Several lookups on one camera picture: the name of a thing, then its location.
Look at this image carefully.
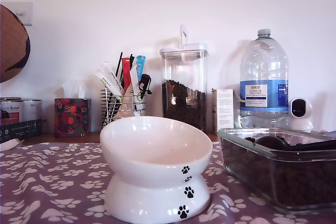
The black plastic measuring spoon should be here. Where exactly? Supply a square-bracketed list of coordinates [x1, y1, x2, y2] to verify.
[253, 134, 336, 152]

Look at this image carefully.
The brown cat food kibble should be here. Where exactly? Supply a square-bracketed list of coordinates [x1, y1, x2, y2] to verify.
[161, 79, 207, 132]
[222, 134, 336, 206]

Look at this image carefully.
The white ceramic paw-print bowl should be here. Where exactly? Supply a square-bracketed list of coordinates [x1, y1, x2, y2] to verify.
[99, 115, 214, 221]

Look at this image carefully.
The clear jar with white lid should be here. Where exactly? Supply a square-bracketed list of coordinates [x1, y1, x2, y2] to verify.
[159, 24, 209, 132]

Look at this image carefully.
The plain white sachet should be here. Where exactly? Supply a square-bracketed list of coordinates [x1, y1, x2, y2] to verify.
[130, 63, 140, 97]

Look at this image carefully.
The blue sachet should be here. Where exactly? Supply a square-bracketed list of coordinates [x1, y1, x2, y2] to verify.
[135, 55, 146, 83]

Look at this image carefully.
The red sachet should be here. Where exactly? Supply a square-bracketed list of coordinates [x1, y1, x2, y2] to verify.
[121, 56, 134, 93]

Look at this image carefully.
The small white cardboard box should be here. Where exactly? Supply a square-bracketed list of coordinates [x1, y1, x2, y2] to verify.
[212, 88, 235, 134]

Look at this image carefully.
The white sachet with green print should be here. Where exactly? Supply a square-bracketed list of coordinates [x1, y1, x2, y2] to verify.
[101, 62, 125, 97]
[94, 68, 117, 97]

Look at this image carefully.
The thin black stick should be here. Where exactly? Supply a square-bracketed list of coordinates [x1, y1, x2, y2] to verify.
[114, 51, 124, 77]

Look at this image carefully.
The rectangular clear glass container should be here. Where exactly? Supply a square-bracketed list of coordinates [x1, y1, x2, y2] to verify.
[217, 127, 336, 213]

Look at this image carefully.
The white paper tissue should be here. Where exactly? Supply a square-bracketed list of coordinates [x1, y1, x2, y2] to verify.
[60, 79, 87, 99]

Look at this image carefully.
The floral tissue box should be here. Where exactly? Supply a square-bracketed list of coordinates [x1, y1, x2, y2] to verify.
[54, 97, 92, 138]

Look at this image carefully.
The large clear water bottle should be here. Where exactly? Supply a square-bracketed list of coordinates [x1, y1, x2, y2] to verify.
[239, 28, 290, 130]

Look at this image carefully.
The purple paw-print cloth mat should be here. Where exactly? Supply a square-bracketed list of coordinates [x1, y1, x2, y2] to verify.
[0, 141, 336, 224]

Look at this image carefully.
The dark cardboard tray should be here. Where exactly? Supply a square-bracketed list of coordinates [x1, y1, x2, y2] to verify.
[0, 118, 43, 143]

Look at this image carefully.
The silver tin can red label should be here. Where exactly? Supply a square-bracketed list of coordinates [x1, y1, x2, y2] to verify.
[0, 97, 25, 125]

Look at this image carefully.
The white shallow dish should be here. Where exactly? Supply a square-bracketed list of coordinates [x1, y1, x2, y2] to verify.
[0, 138, 24, 151]

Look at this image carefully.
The chrome wire holder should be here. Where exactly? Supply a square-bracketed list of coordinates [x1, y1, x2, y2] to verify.
[100, 87, 146, 129]

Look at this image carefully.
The small white round camera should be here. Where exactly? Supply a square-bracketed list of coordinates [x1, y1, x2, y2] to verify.
[288, 98, 314, 133]

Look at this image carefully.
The round brown wall board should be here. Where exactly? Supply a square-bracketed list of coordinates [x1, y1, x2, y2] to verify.
[0, 4, 32, 83]

